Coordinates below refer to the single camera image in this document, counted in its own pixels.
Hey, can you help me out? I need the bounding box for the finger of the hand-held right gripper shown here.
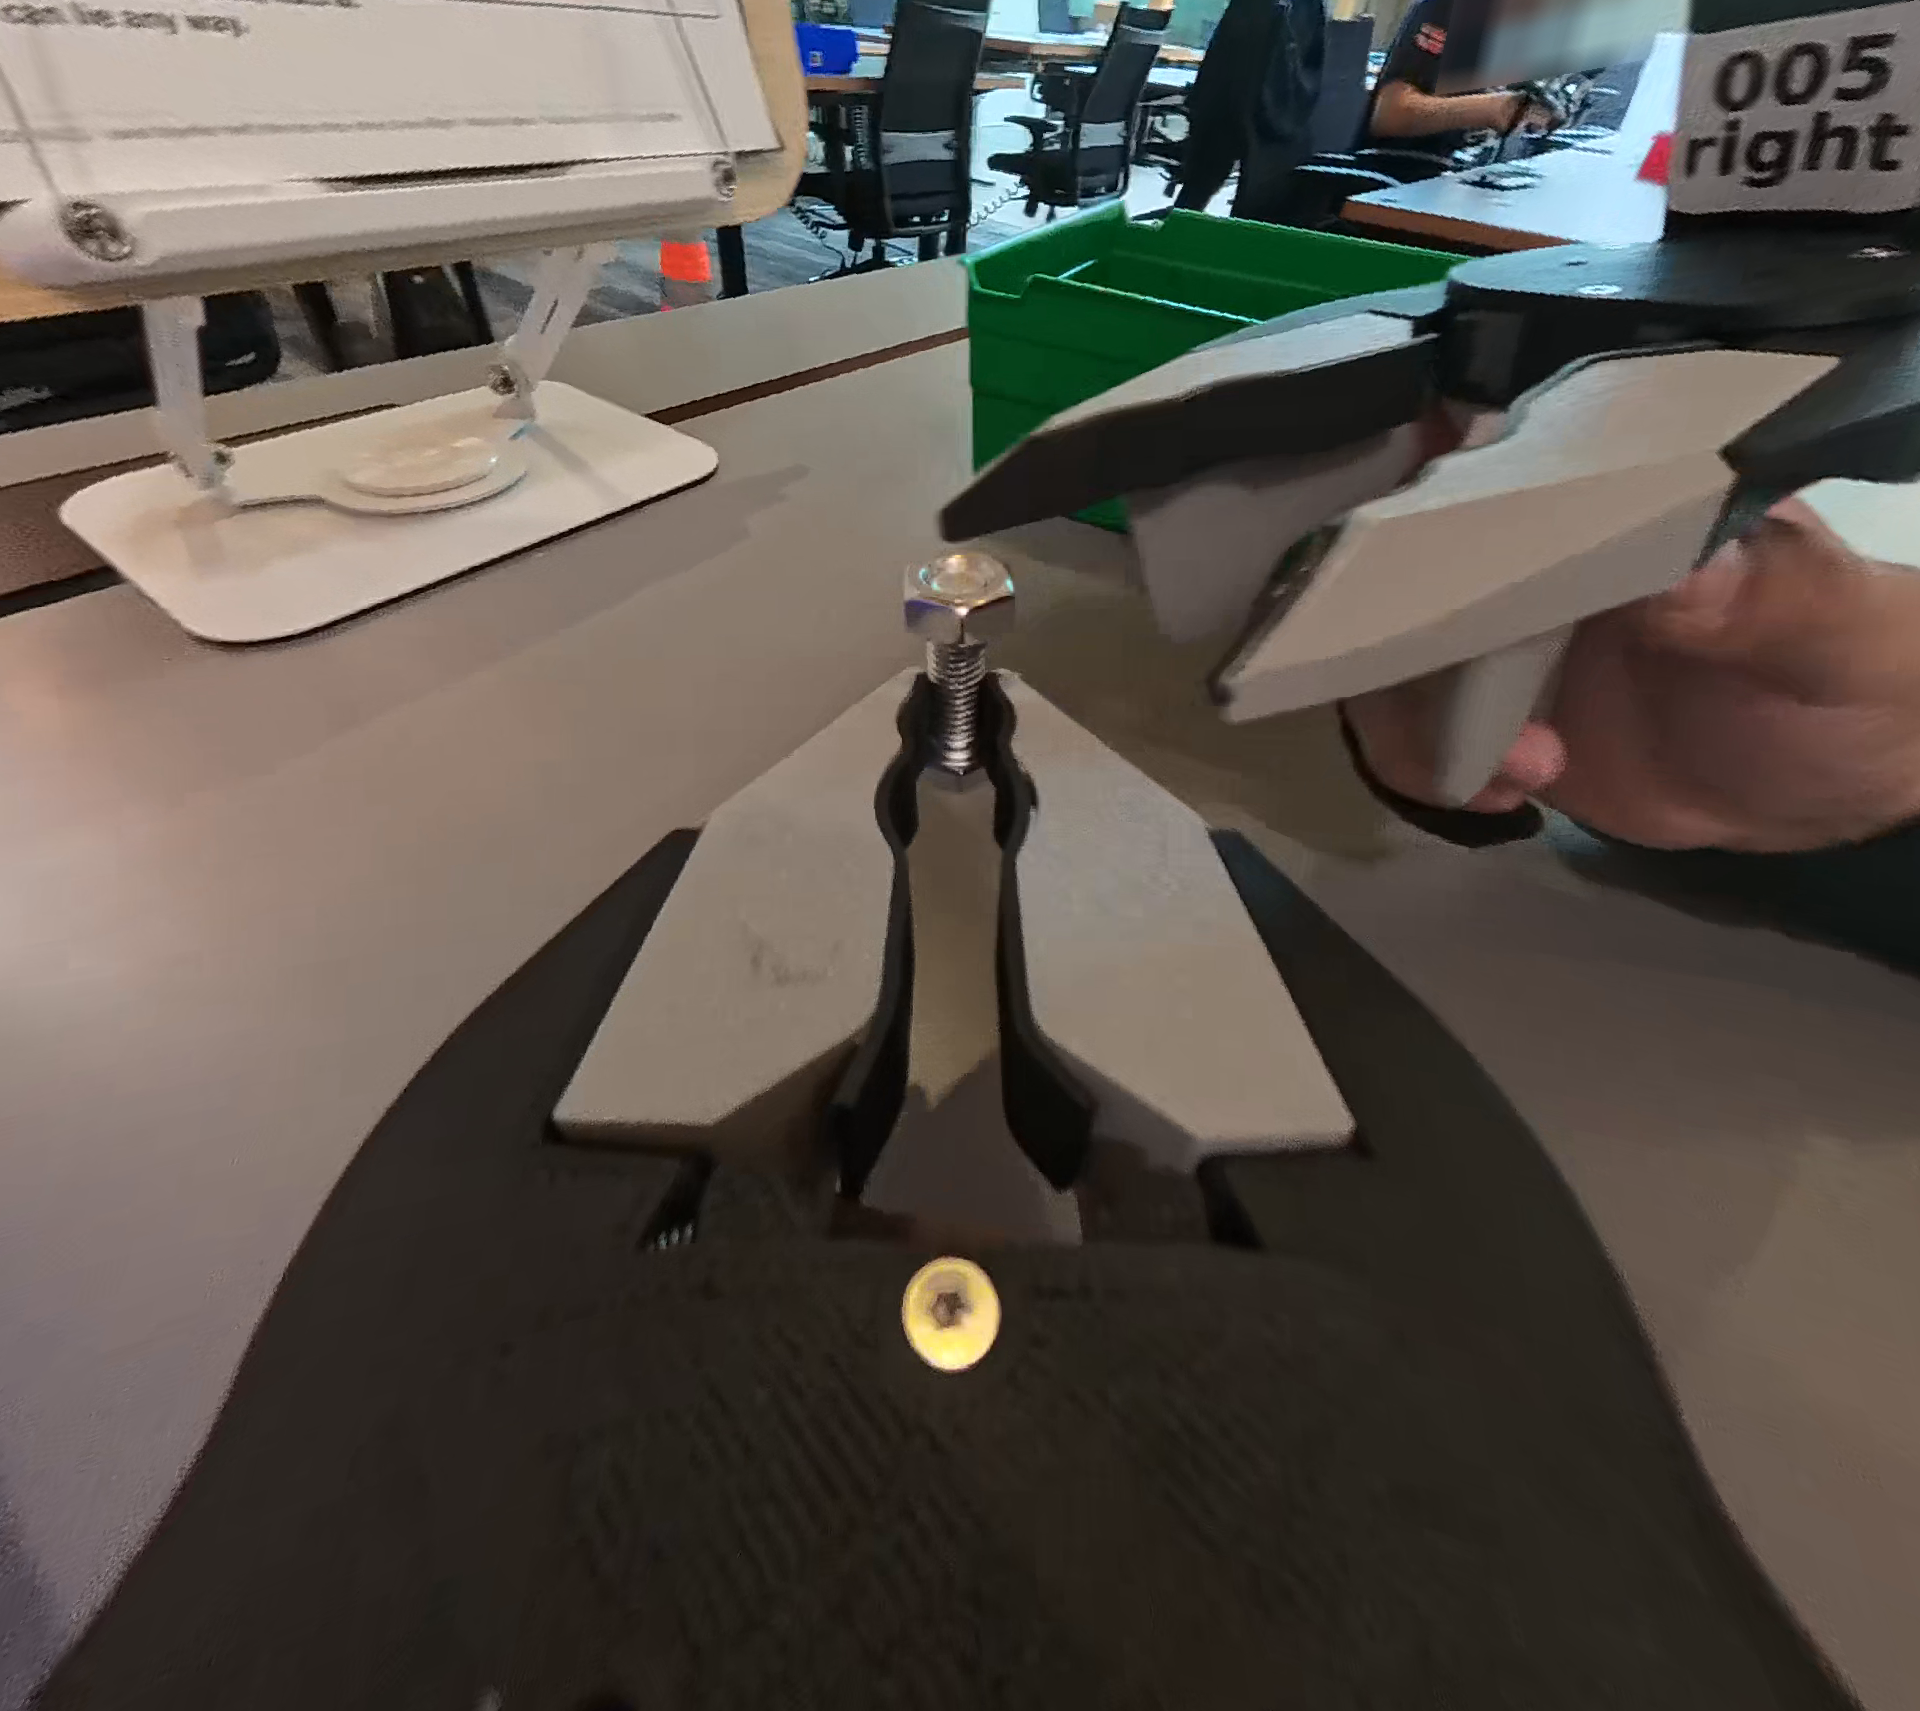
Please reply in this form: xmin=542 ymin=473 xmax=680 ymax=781
xmin=939 ymin=306 xmax=1453 ymax=645
xmin=1206 ymin=352 xmax=1843 ymax=729

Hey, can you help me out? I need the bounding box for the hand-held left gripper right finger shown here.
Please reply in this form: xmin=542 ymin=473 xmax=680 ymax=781
xmin=982 ymin=671 xmax=1358 ymax=1193

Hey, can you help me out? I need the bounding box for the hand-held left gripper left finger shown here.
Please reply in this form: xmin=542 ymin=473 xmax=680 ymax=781
xmin=555 ymin=666 xmax=928 ymax=1209

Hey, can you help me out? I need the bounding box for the green plastic bin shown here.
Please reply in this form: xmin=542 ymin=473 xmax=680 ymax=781
xmin=962 ymin=205 xmax=1481 ymax=535

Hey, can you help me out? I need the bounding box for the person's right forearm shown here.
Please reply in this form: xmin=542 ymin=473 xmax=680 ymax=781
xmin=1559 ymin=811 xmax=1920 ymax=978

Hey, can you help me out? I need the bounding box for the person's right hand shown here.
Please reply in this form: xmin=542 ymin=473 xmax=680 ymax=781
xmin=1502 ymin=494 xmax=1920 ymax=863

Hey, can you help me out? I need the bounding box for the black office chair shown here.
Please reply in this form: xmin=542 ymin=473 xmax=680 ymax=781
xmin=991 ymin=6 xmax=1173 ymax=220
xmin=803 ymin=0 xmax=996 ymax=273

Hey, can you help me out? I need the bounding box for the black hanging jacket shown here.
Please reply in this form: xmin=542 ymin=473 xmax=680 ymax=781
xmin=1166 ymin=0 xmax=1333 ymax=220

